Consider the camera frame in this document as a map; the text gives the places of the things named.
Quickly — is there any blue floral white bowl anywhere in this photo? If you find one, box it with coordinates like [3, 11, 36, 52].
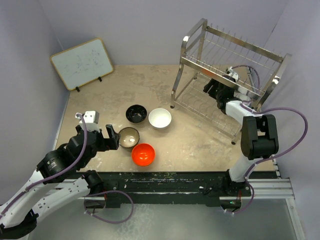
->
[234, 87, 251, 103]

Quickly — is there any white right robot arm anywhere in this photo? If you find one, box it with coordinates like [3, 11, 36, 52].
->
[203, 79, 279, 196]

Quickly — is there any stainless steel dish rack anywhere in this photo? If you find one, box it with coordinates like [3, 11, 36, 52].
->
[170, 18, 292, 145]

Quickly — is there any beige bowl with dark rim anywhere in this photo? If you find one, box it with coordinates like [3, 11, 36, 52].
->
[119, 127, 140, 149]

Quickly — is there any black glossy bowl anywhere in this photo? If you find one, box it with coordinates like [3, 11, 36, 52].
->
[125, 104, 148, 124]

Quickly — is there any orange bowl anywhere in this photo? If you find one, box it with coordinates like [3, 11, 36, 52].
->
[131, 143, 156, 167]

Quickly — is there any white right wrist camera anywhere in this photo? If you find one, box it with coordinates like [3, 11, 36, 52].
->
[225, 66, 239, 82]

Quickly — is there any black table edge rail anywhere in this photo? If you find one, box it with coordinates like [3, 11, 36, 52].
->
[59, 170, 278, 208]

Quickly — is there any small whiteboard with wooden frame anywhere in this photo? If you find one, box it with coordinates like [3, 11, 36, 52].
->
[50, 38, 114, 91]

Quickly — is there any aluminium frame rail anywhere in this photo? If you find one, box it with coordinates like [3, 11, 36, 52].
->
[247, 177, 297, 201]

